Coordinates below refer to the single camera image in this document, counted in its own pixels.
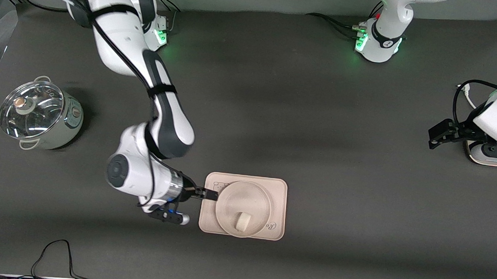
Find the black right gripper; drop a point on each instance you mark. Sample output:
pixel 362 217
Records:
pixel 190 190

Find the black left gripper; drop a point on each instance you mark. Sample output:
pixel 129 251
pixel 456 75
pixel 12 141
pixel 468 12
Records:
pixel 464 129

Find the round beige plate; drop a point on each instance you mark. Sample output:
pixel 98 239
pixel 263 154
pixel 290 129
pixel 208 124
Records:
pixel 245 199

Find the white steamed bun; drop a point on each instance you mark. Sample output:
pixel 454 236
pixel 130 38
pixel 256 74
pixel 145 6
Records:
pixel 243 222

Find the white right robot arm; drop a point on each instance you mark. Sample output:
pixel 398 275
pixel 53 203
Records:
pixel 167 126

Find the beige rectangular bear-print tray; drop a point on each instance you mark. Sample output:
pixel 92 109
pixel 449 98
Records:
pixel 277 193

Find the beige flat board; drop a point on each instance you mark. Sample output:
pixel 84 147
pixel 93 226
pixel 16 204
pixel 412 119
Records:
pixel 472 157

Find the pale green electric cooking pot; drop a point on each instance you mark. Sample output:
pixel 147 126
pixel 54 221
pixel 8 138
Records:
pixel 67 124

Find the glass pot lid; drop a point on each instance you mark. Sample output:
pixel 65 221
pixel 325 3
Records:
pixel 38 122

